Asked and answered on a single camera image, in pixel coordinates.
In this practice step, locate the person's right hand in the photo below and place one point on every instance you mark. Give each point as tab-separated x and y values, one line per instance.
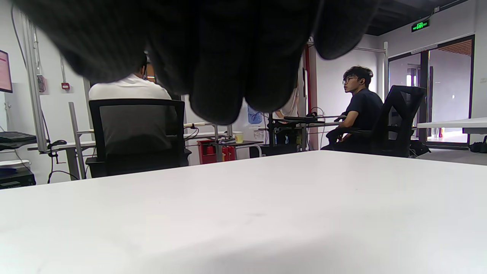
228	49

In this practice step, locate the blue poster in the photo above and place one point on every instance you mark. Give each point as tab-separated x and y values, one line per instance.
254	115

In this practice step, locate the yellow box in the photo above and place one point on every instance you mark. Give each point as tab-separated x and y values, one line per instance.
238	137

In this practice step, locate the black background desk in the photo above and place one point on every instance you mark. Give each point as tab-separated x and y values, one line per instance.
296	121

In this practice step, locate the red box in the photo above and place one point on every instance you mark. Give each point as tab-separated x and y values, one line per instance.
215	152

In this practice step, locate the black mesh office chair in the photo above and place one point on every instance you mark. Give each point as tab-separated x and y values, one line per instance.
133	129

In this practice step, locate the white background desk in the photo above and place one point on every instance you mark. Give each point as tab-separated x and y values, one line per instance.
76	145

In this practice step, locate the black high-back office chair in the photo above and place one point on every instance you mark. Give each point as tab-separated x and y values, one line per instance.
399	114

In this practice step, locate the green exit sign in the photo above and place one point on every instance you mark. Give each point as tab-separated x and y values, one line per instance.
420	26

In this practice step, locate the dark framed glass door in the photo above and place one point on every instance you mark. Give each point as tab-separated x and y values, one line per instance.
423	95

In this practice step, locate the monitor with pink screen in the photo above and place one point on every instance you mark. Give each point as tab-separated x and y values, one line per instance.
4	72

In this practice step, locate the black keyboard tray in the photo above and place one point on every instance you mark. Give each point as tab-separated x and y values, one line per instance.
17	137

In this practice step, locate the white background table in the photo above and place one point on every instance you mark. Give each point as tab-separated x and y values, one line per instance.
452	123

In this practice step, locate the black computer case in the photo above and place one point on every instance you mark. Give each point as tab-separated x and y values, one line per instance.
17	179

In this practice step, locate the red wall alarm button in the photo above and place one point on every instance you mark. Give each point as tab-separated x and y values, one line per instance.
65	86

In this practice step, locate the white desk leg post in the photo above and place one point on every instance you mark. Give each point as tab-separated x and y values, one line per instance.
76	144

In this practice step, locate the grey wall box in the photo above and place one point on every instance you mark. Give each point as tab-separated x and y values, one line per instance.
41	83

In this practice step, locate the grey aluminium post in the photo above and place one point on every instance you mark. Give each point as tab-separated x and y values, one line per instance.
36	95

